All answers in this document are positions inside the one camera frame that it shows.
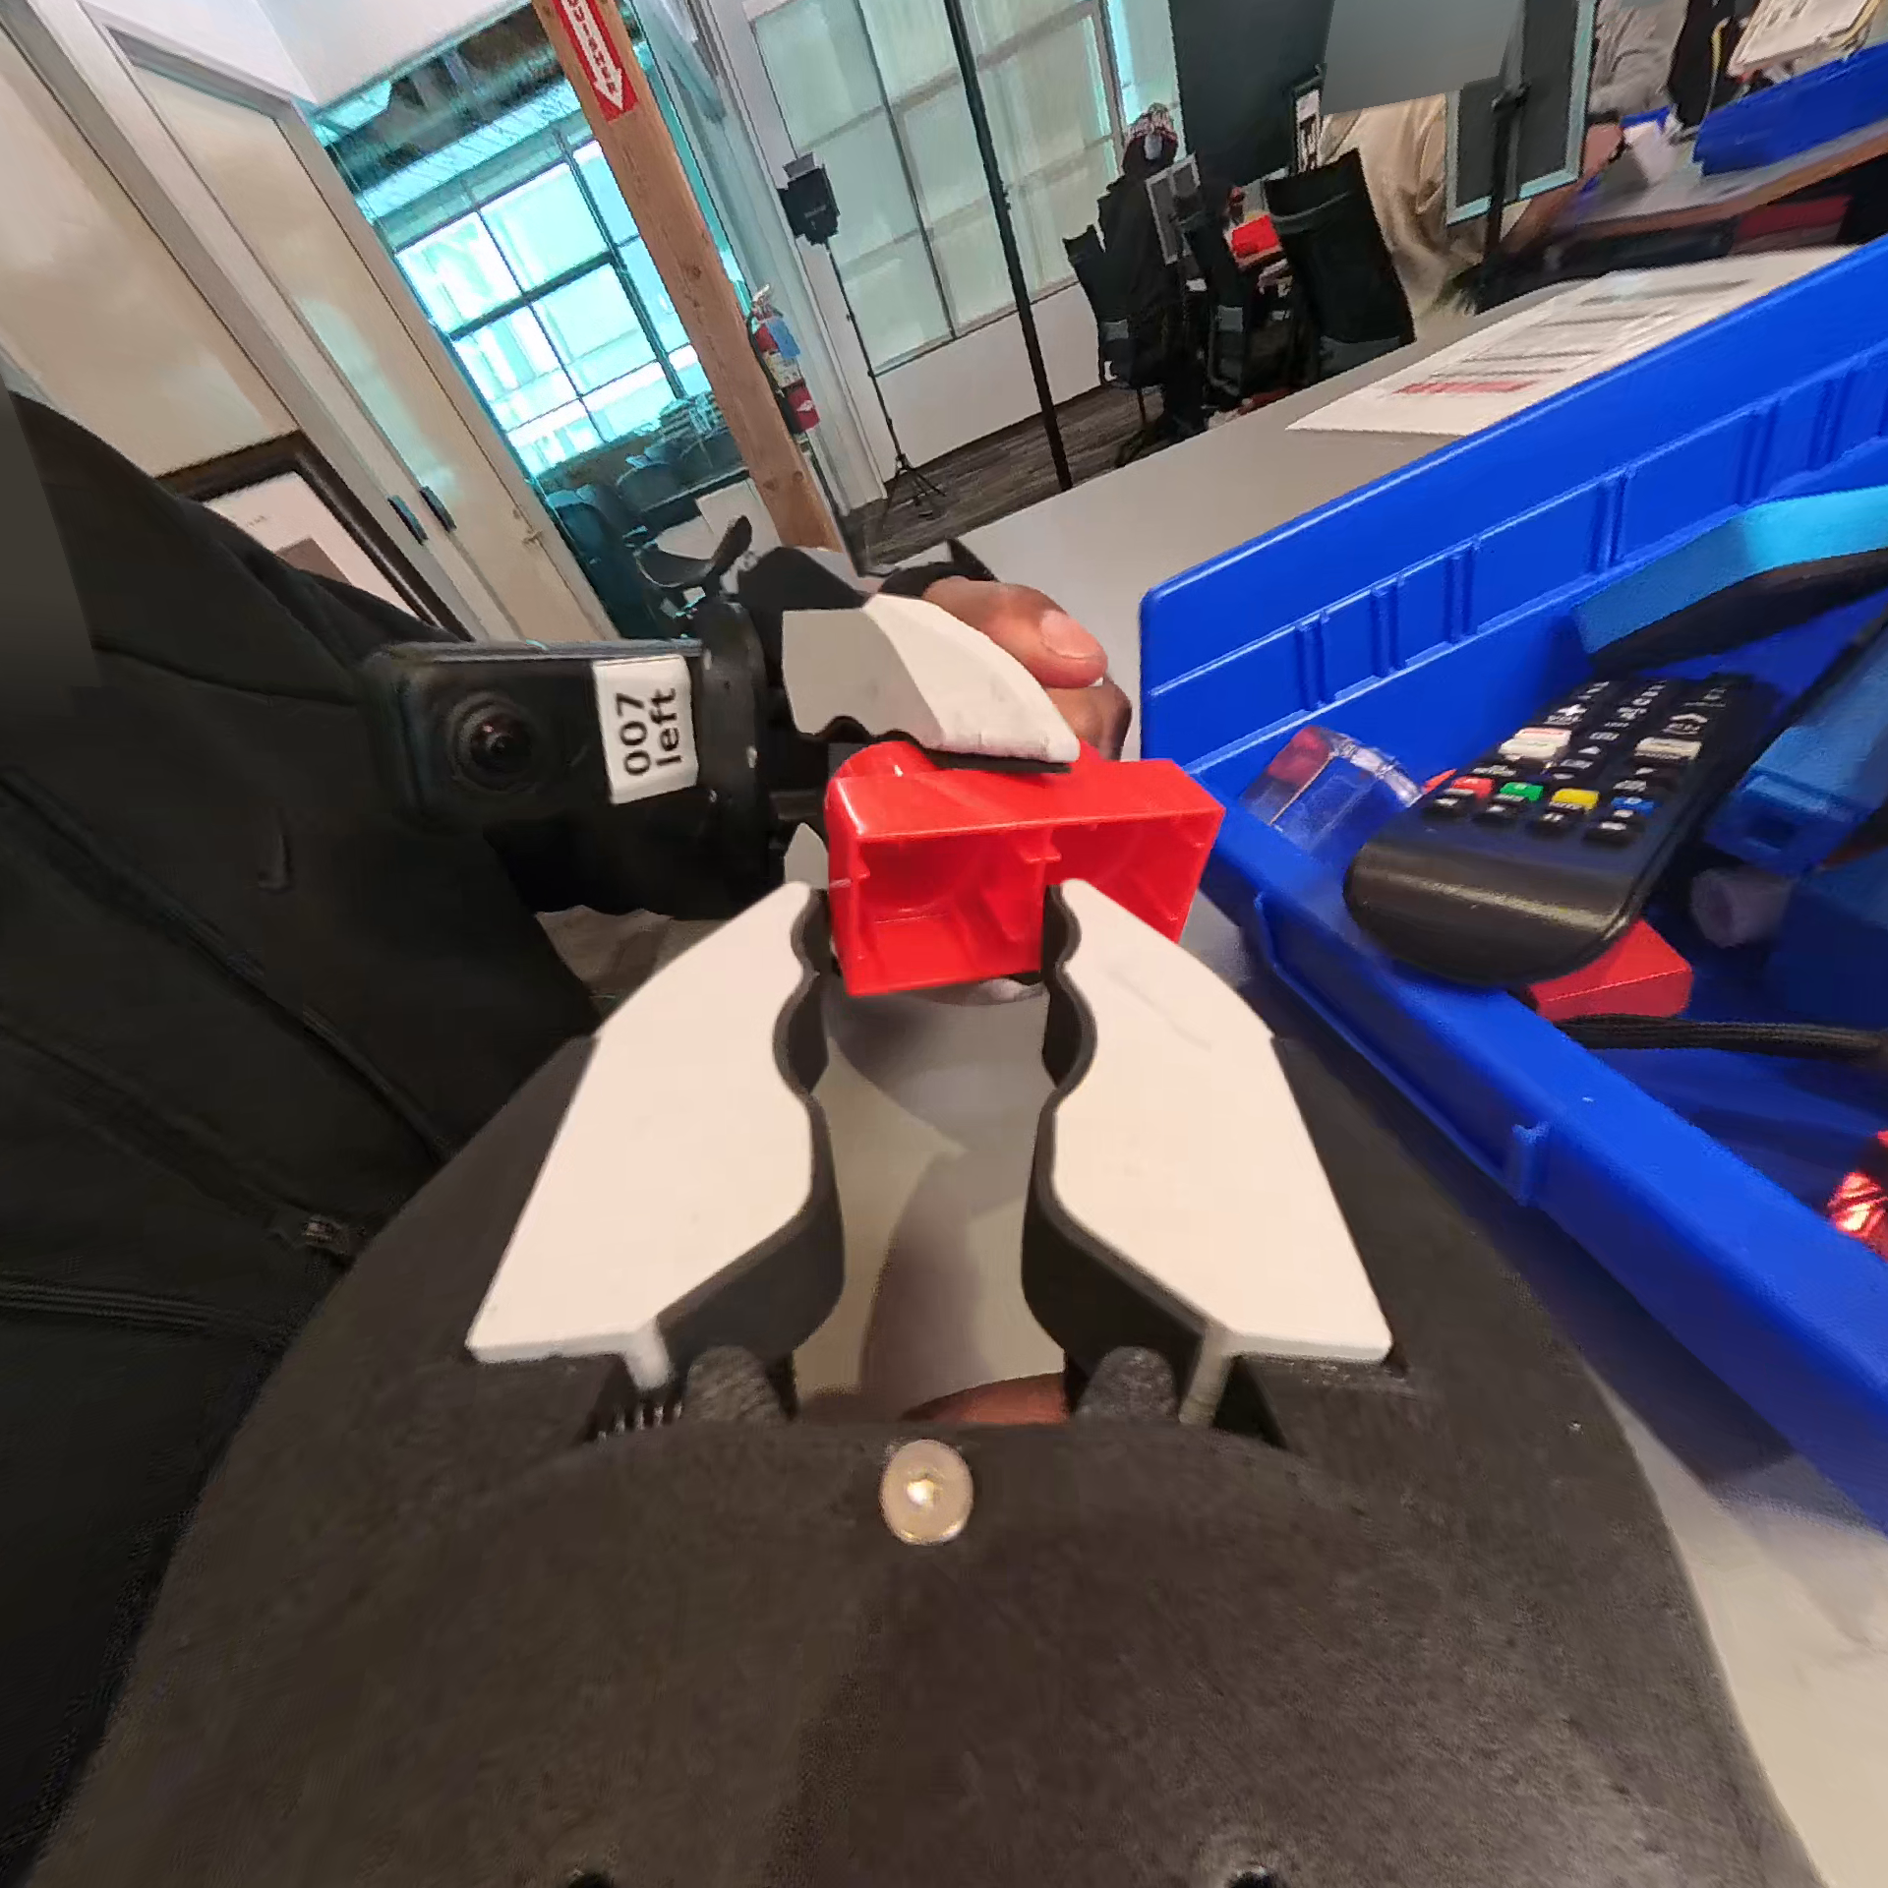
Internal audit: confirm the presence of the blue plastic part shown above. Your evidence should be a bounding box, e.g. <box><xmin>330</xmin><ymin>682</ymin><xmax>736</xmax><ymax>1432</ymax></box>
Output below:
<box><xmin>1704</xmin><ymin>632</ymin><xmax>1888</xmax><ymax>888</ymax></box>

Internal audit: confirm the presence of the red plastic piece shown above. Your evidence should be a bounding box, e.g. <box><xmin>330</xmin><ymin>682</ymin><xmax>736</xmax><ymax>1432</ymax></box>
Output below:
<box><xmin>1524</xmin><ymin>918</ymin><xmax>1698</xmax><ymax>1022</ymax></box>

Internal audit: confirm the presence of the person's left hand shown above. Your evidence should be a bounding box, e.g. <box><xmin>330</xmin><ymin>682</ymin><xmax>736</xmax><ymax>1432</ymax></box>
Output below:
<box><xmin>923</xmin><ymin>574</ymin><xmax>1137</xmax><ymax>764</ymax></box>

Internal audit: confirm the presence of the wooden post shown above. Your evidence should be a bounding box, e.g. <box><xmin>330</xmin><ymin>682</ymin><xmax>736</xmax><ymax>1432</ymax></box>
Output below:
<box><xmin>531</xmin><ymin>0</ymin><xmax>845</xmax><ymax>551</ymax></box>

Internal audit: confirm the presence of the red translucent cube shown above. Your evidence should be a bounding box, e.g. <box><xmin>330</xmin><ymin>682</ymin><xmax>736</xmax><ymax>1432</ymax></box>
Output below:
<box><xmin>1235</xmin><ymin>724</ymin><xmax>1429</xmax><ymax>867</ymax></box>

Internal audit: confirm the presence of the black framed sign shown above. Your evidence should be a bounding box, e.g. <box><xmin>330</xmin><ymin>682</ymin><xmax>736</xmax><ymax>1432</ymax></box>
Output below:
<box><xmin>150</xmin><ymin>432</ymin><xmax>463</xmax><ymax>637</ymax></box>

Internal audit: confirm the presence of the black cable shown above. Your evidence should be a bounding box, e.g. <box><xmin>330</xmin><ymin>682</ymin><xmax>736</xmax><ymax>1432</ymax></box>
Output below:
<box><xmin>1559</xmin><ymin>1014</ymin><xmax>1888</xmax><ymax>1067</ymax></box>

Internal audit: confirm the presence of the printed paper sheet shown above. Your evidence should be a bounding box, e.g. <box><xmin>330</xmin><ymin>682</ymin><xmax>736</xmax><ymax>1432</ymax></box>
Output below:
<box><xmin>1288</xmin><ymin>247</ymin><xmax>1852</xmax><ymax>439</ymax></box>

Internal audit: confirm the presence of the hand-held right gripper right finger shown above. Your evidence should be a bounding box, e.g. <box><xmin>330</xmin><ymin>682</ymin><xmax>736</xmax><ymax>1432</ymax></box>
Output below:
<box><xmin>1023</xmin><ymin>877</ymin><xmax>1396</xmax><ymax>1419</ymax></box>

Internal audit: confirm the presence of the small blue bin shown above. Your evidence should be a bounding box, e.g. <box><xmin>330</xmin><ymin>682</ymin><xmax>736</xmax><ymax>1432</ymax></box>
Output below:
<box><xmin>1689</xmin><ymin>41</ymin><xmax>1888</xmax><ymax>172</ymax></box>

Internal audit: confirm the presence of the black remote control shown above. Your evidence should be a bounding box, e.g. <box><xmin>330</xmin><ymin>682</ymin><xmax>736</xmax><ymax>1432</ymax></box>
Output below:
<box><xmin>1342</xmin><ymin>671</ymin><xmax>1775</xmax><ymax>985</ymax></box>

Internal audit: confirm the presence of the person's black jacket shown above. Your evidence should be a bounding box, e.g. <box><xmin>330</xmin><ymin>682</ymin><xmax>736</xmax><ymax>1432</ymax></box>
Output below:
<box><xmin>0</xmin><ymin>391</ymin><xmax>785</xmax><ymax>1861</ymax></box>

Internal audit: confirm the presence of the red fire extinguisher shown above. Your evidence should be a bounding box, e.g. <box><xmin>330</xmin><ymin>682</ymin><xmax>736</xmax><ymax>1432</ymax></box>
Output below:
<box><xmin>745</xmin><ymin>282</ymin><xmax>818</xmax><ymax>435</ymax></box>

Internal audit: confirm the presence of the blue plastic bin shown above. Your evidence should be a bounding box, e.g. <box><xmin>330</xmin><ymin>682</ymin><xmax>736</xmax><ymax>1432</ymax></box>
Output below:
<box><xmin>1135</xmin><ymin>241</ymin><xmax>1888</xmax><ymax>1523</ymax></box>

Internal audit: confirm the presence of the light blue foam block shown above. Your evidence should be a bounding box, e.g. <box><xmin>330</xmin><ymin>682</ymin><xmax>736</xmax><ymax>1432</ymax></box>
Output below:
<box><xmin>1573</xmin><ymin>482</ymin><xmax>1888</xmax><ymax>661</ymax></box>

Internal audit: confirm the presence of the black pole stand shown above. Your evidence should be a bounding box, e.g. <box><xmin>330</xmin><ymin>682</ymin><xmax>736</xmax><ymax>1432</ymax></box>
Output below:
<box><xmin>942</xmin><ymin>0</ymin><xmax>1079</xmax><ymax>495</ymax></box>

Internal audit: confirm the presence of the black tripod light stand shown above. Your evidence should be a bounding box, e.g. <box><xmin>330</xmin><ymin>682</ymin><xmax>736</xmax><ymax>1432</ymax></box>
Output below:
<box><xmin>775</xmin><ymin>150</ymin><xmax>948</xmax><ymax>520</ymax></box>

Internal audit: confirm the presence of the red toy building block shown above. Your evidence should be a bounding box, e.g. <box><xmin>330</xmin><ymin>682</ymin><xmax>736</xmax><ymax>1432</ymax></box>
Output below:
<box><xmin>820</xmin><ymin>740</ymin><xmax>1230</xmax><ymax>999</ymax></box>

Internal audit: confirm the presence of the black office chair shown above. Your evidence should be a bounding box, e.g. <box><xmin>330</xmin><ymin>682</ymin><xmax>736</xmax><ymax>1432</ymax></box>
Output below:
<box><xmin>1264</xmin><ymin>148</ymin><xmax>1417</xmax><ymax>391</ymax></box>

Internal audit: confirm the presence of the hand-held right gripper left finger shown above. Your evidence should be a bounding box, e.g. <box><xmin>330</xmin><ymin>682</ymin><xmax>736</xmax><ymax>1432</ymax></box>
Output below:
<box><xmin>463</xmin><ymin>879</ymin><xmax>845</xmax><ymax>1391</ymax></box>

